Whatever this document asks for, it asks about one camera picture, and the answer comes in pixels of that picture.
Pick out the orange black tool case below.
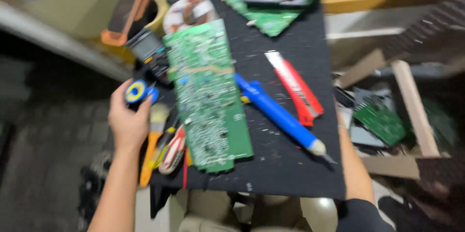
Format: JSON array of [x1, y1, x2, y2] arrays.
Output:
[[101, 0, 157, 47]]

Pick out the blue solder wire spool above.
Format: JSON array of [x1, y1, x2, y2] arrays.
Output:
[[124, 79, 160, 106]]

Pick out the black digital multimeter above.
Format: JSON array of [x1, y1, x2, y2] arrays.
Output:
[[125, 29, 174, 88]]

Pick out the black work mat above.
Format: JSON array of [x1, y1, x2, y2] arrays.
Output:
[[147, 0, 346, 200]]

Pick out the yellow black screwdriver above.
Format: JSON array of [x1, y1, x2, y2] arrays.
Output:
[[153, 116, 179, 170]]

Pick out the cardboard box of scrap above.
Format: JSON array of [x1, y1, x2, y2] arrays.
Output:
[[332, 48, 465, 182]]

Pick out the red utility knife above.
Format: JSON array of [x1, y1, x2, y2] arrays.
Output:
[[264, 51, 325, 127]]

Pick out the person's left hand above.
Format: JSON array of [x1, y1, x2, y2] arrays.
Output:
[[108, 79, 153, 152]]

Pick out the yellow masking tape roll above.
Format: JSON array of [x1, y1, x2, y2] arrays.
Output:
[[145, 0, 171, 38]]

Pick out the wooden plank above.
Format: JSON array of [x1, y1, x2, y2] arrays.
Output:
[[391, 60, 441, 158]]

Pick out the round copper coil part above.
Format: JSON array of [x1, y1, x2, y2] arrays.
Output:
[[162, 0, 220, 36]]

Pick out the small green circuit board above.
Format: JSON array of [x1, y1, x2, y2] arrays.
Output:
[[352, 96, 407, 147]]

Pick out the long green circuit board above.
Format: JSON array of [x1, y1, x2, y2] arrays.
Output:
[[162, 19, 254, 173]]

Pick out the yellow handled paint brush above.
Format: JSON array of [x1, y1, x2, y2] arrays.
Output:
[[139, 103, 171, 188]]

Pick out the person's beige trousers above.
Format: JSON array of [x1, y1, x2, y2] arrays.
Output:
[[169, 188, 339, 232]]

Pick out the blue desoldering pump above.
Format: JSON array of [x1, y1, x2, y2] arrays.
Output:
[[234, 73, 336, 163]]

